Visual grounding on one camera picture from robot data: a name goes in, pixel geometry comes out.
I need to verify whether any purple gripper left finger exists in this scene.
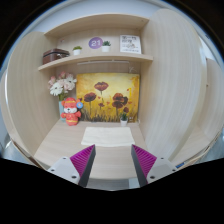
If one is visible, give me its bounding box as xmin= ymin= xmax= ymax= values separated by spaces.
xmin=70 ymin=145 xmax=96 ymax=187

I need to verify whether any cream folded towel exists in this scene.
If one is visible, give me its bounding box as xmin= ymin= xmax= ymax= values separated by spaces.
xmin=81 ymin=127 xmax=135 ymax=147

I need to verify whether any left small shelf plant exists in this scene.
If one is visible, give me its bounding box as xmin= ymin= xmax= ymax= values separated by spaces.
xmin=73 ymin=46 xmax=82 ymax=55

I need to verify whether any yellow poppy flower painting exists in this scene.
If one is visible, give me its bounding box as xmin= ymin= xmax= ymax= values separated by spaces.
xmin=76 ymin=73 xmax=140 ymax=122

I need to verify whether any pink white flower bouquet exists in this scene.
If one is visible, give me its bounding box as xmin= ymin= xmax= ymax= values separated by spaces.
xmin=48 ymin=71 xmax=77 ymax=113

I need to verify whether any small shelf plant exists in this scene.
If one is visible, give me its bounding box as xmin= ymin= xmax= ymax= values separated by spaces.
xmin=101 ymin=41 xmax=111 ymax=52
xmin=73 ymin=46 xmax=82 ymax=55

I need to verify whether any purple round number sign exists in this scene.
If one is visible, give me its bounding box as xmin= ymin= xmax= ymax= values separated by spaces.
xmin=88 ymin=37 xmax=103 ymax=49

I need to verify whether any small potted plant on desk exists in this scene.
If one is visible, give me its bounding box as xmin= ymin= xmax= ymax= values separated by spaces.
xmin=120 ymin=112 xmax=128 ymax=127

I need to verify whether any light wood shelf unit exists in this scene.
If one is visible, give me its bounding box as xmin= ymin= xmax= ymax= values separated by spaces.
xmin=5 ymin=8 xmax=224 ymax=168

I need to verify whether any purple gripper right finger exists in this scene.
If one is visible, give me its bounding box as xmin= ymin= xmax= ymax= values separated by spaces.
xmin=131 ymin=145 xmax=157 ymax=187

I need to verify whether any dark brown storage box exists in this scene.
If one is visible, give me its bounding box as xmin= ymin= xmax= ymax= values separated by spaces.
xmin=43 ymin=48 xmax=70 ymax=64

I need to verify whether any white printed card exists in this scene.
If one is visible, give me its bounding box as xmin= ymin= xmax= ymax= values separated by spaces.
xmin=120 ymin=35 xmax=141 ymax=54

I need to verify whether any red plush bear toy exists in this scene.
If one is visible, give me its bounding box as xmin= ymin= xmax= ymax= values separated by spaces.
xmin=61 ymin=97 xmax=83 ymax=126

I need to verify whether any right small shelf plant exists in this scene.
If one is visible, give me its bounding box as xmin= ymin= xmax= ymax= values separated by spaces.
xmin=101 ymin=41 xmax=111 ymax=52

